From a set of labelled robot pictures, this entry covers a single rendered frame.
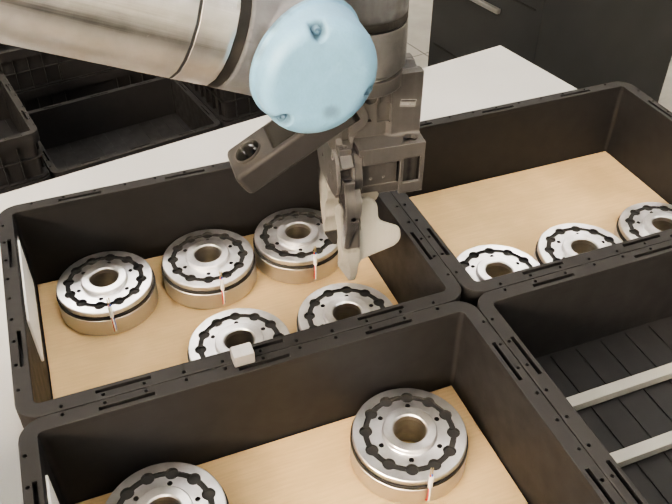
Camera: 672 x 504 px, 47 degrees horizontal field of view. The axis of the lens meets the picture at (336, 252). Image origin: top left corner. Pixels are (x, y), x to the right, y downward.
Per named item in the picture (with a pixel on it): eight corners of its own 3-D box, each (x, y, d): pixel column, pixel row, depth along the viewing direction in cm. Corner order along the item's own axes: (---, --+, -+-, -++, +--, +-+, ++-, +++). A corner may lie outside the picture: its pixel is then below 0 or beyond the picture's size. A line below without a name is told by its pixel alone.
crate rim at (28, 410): (23, 441, 62) (15, 423, 61) (2, 226, 84) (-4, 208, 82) (466, 314, 73) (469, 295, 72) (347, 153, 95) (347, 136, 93)
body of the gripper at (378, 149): (422, 198, 71) (433, 78, 64) (332, 213, 70) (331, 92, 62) (395, 154, 77) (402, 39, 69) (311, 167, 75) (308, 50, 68)
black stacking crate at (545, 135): (457, 380, 80) (469, 299, 72) (348, 216, 101) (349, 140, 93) (759, 285, 91) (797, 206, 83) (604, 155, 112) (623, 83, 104)
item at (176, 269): (175, 301, 82) (174, 297, 81) (153, 245, 89) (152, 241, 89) (266, 276, 85) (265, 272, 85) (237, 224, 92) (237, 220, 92)
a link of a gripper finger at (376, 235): (406, 284, 75) (404, 196, 71) (347, 295, 74) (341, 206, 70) (395, 269, 78) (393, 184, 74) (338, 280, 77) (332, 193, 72)
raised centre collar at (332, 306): (330, 337, 77) (330, 333, 77) (317, 304, 81) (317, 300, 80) (377, 328, 78) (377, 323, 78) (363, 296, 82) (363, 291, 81)
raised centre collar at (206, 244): (192, 276, 84) (191, 272, 84) (180, 250, 88) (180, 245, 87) (235, 265, 86) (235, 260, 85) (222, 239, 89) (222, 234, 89)
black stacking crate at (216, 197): (53, 506, 69) (19, 425, 61) (27, 292, 90) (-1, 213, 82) (454, 381, 80) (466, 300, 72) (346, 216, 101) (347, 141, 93)
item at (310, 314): (311, 365, 75) (311, 361, 75) (288, 296, 83) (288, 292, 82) (410, 344, 77) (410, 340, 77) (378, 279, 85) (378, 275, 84)
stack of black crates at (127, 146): (85, 291, 187) (52, 174, 166) (50, 226, 207) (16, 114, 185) (235, 237, 203) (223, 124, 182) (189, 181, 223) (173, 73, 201)
